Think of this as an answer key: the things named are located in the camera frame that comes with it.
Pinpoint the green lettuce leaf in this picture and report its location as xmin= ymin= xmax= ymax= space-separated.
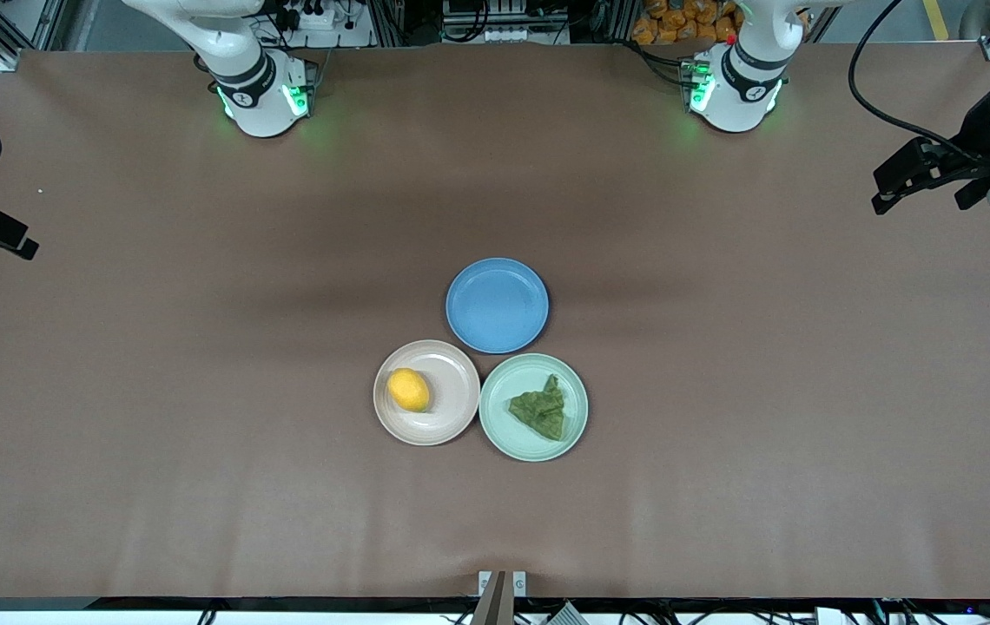
xmin=508 ymin=374 xmax=566 ymax=442

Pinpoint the yellow lemon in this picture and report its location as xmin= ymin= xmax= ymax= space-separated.
xmin=387 ymin=367 xmax=432 ymax=413

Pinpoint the bag of orange snacks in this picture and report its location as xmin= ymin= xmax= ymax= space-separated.
xmin=631 ymin=0 xmax=743 ymax=46

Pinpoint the brown table cover sheet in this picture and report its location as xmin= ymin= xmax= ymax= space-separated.
xmin=0 ymin=43 xmax=990 ymax=600

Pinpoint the white power strip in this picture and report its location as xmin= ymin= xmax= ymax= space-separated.
xmin=274 ymin=4 xmax=338 ymax=32

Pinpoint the blue plate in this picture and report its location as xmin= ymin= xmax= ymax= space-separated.
xmin=445 ymin=257 xmax=550 ymax=355

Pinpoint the pale green plate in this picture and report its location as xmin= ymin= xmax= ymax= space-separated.
xmin=478 ymin=352 xmax=590 ymax=463

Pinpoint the beige plate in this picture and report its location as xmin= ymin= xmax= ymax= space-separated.
xmin=373 ymin=339 xmax=482 ymax=447

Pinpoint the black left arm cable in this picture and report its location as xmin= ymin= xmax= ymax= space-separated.
xmin=848 ymin=0 xmax=982 ymax=166

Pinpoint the grey metal bracket post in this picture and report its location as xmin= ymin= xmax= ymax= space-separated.
xmin=471 ymin=570 xmax=528 ymax=625

